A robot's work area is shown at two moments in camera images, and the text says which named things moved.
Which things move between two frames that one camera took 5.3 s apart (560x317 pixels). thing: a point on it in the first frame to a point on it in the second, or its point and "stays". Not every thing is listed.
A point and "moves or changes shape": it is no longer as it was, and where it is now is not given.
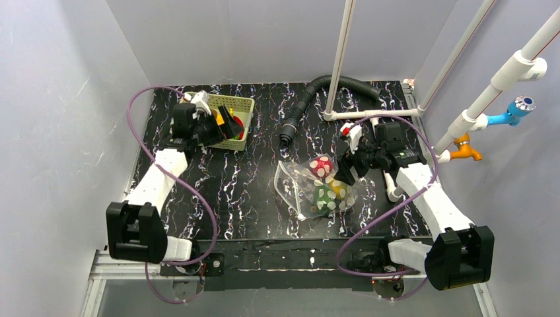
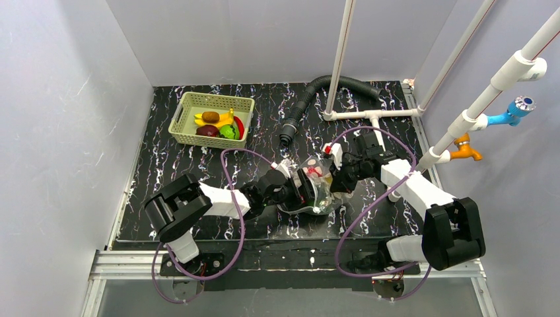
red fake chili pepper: (238, 120) stays
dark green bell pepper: (325, 201) moves or changes shape
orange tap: (465, 149) stays
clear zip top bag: (314, 187) stays
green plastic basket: (240, 106) stays
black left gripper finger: (232, 126) to (307, 196)
